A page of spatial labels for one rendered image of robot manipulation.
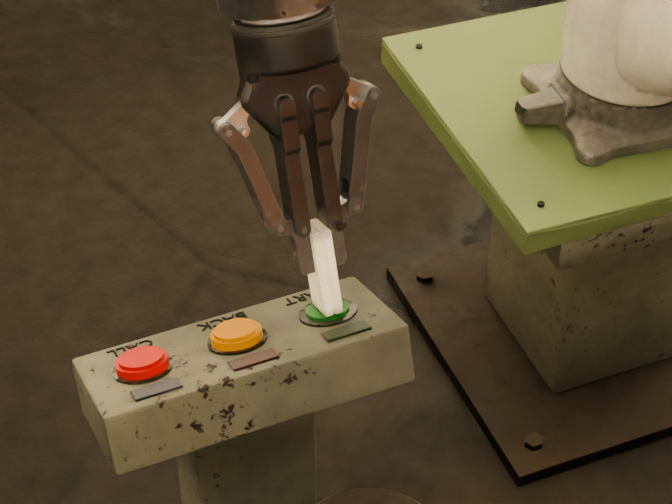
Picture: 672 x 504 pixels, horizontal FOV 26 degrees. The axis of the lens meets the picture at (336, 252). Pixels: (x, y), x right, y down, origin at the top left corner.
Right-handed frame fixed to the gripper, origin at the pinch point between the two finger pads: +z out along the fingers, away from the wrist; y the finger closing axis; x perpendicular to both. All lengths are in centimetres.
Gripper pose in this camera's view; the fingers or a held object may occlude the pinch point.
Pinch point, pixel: (321, 267)
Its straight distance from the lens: 111.6
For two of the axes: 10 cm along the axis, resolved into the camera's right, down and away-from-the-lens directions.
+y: 9.2, -2.7, 2.9
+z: 1.4, 9.1, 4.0
